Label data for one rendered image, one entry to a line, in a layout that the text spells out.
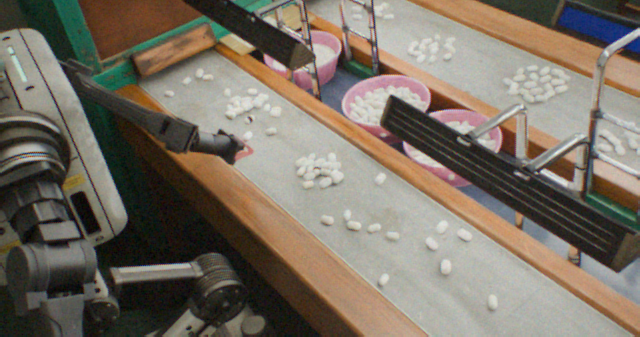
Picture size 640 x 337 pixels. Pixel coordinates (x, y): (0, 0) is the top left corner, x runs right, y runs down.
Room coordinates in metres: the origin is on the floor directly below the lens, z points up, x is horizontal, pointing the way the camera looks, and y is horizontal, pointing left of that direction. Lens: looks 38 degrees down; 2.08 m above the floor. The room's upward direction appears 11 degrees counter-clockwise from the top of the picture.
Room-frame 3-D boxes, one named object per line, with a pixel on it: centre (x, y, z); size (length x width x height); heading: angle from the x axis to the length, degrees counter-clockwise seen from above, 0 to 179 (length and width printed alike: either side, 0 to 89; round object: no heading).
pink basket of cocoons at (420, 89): (1.89, -0.24, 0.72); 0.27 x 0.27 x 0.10
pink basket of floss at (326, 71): (2.27, -0.02, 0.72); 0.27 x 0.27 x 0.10
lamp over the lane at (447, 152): (1.14, -0.34, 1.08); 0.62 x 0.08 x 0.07; 30
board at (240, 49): (2.46, 0.09, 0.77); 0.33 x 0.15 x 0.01; 120
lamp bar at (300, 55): (1.99, 0.14, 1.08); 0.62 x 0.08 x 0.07; 30
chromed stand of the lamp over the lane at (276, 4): (2.02, 0.07, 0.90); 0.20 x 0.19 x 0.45; 30
